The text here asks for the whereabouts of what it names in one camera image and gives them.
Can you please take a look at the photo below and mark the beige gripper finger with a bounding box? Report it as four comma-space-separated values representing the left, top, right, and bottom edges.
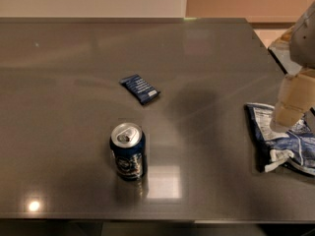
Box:
273, 68, 315, 128

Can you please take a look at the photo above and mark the blue white chip bag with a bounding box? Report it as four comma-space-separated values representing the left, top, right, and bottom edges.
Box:
244, 103, 315, 176

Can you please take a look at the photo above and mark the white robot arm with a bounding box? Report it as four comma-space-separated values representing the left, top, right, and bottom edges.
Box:
270, 2, 315, 132

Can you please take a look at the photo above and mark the blue pepsi can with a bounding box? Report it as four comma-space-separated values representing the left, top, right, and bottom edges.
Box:
109, 123, 147, 181

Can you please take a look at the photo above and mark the small dark blue snack bar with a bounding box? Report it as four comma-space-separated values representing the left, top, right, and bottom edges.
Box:
119, 74, 160, 105

